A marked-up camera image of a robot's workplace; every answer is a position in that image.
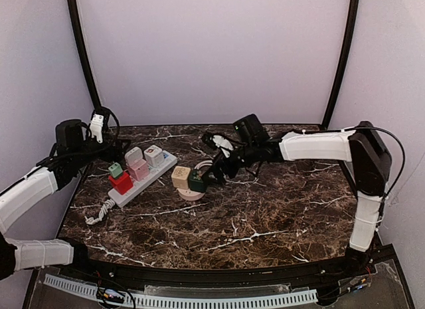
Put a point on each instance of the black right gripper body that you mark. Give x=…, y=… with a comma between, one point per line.
x=227, y=161

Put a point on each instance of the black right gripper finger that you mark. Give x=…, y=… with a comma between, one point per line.
x=208, y=166
x=216, y=179

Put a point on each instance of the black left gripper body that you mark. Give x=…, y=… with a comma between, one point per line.
x=113, y=151

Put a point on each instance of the dark green cube adapter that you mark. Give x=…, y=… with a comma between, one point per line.
x=196, y=182

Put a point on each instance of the mint green usb charger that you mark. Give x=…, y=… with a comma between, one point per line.
x=115, y=170

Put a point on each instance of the pink cube socket adapter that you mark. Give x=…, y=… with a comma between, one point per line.
x=138, y=170

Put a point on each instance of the white cube tiger adapter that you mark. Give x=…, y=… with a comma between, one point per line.
x=154, y=156

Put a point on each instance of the pink round socket hub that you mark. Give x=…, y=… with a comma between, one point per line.
x=189, y=195

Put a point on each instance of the red cube socket adapter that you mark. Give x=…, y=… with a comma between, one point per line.
x=121, y=184

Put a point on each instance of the beige cube adapter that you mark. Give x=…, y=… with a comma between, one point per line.
x=180, y=177

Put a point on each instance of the white power strip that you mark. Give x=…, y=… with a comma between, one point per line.
x=138, y=186

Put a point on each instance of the small white adapter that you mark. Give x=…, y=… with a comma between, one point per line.
x=133, y=156

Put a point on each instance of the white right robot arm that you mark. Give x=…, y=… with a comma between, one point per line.
x=365, y=157

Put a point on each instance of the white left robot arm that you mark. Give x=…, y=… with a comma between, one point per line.
x=16, y=200

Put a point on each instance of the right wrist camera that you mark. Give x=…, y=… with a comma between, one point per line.
x=218, y=142

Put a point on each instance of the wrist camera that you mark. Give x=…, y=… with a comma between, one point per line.
x=98, y=125
x=218, y=142

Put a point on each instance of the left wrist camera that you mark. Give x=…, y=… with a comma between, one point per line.
x=98, y=125

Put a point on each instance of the black front frame rail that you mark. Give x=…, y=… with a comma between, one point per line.
x=313, y=274

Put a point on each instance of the light blue cable duct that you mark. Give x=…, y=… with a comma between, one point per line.
x=167, y=297

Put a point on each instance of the black right corner post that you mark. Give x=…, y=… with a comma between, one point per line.
x=342, y=62

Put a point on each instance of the black corner frame post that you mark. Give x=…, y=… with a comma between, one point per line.
x=82, y=53

